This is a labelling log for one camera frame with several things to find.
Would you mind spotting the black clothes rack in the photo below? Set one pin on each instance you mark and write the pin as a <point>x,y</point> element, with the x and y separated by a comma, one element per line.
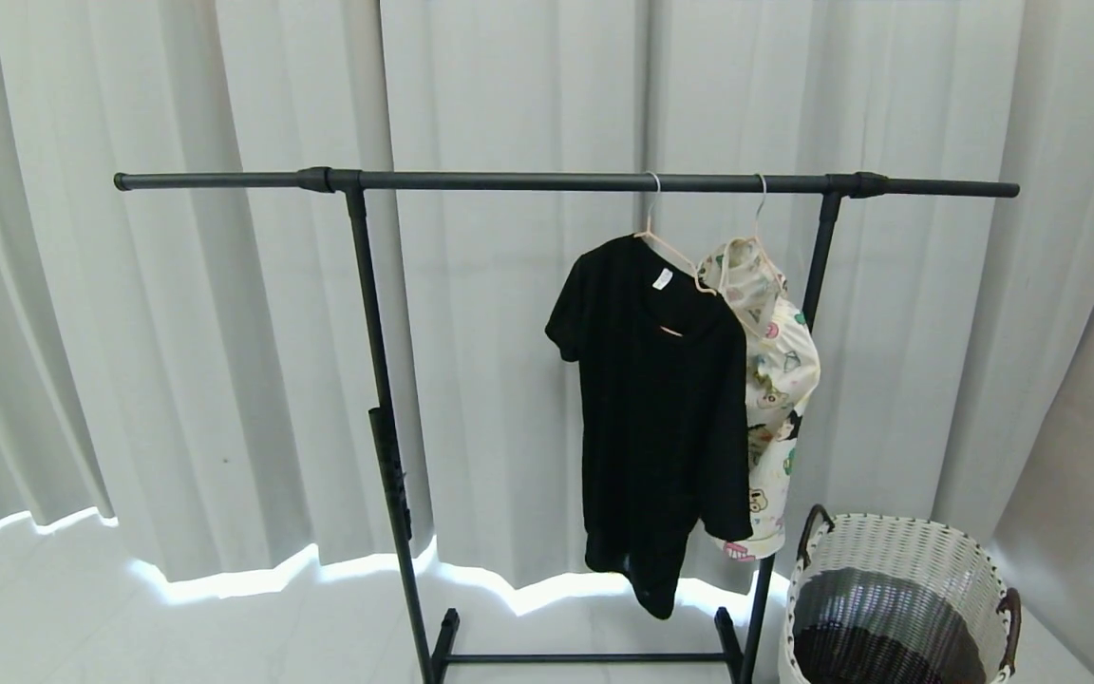
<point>509,181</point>

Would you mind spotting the pink clothes hanger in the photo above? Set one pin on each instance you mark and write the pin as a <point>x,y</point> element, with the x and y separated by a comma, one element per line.
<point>670,255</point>
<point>760,204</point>

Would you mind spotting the cream printed garment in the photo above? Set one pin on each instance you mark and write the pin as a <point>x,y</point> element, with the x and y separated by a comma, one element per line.
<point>784,380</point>

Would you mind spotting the white curtain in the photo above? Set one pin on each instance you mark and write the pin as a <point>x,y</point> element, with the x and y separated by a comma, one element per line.
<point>177,332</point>

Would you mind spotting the white laundry basket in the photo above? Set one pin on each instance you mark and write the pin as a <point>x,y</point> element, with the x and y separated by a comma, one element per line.
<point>889,546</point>

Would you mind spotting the black short-sleeved shirt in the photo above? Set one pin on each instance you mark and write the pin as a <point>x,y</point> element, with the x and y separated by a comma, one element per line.
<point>651,427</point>

